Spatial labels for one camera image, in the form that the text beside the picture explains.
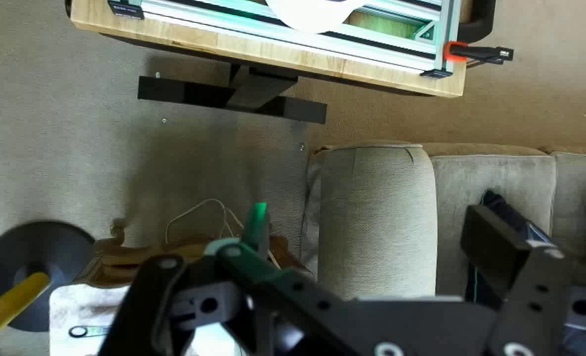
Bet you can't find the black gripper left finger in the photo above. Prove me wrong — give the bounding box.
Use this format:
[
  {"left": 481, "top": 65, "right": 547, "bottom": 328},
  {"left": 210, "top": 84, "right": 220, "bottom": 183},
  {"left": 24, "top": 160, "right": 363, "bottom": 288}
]
[{"left": 97, "top": 199, "right": 388, "bottom": 356}]

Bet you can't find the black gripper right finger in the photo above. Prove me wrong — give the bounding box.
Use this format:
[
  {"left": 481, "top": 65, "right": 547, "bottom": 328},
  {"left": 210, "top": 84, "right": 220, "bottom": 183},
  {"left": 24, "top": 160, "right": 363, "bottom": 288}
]
[{"left": 460, "top": 203, "right": 586, "bottom": 356}]

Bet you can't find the beige fabric sofa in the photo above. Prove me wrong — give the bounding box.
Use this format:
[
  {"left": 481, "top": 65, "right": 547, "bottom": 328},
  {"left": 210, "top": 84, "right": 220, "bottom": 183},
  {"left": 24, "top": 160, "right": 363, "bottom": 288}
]
[{"left": 301, "top": 140, "right": 586, "bottom": 304}]

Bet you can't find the black table foot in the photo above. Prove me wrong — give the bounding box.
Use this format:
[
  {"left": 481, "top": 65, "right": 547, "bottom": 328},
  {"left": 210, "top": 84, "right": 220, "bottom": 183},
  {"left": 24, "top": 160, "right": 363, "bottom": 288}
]
[{"left": 137, "top": 61, "right": 329, "bottom": 126}]

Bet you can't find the dark round stand base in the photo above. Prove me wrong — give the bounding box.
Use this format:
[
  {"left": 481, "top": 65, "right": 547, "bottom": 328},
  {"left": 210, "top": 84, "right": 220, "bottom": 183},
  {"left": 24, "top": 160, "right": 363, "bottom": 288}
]
[{"left": 0, "top": 219, "right": 99, "bottom": 332}]

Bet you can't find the orange black clamp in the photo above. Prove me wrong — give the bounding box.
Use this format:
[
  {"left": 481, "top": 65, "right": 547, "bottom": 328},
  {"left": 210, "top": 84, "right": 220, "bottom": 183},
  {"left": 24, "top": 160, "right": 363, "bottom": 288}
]
[{"left": 446, "top": 39, "right": 517, "bottom": 67}]

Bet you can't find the yellow rod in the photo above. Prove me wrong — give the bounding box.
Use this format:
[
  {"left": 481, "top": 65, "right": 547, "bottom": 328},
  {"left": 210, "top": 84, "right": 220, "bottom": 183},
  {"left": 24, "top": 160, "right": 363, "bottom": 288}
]
[{"left": 0, "top": 270, "right": 52, "bottom": 351}]

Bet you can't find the black rounded object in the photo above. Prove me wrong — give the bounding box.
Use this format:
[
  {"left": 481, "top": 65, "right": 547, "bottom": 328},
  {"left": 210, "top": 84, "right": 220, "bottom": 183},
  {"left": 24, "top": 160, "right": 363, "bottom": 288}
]
[{"left": 458, "top": 0, "right": 497, "bottom": 45}]

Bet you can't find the thin white cable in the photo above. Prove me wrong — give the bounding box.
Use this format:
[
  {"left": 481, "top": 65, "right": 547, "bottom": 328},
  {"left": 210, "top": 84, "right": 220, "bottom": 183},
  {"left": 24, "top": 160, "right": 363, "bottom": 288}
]
[{"left": 163, "top": 195, "right": 246, "bottom": 245}]

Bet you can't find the aluminium frame on table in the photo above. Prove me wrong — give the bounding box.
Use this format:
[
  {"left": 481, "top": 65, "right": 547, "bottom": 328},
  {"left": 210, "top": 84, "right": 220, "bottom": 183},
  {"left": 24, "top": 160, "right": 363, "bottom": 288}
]
[{"left": 107, "top": 0, "right": 464, "bottom": 79}]

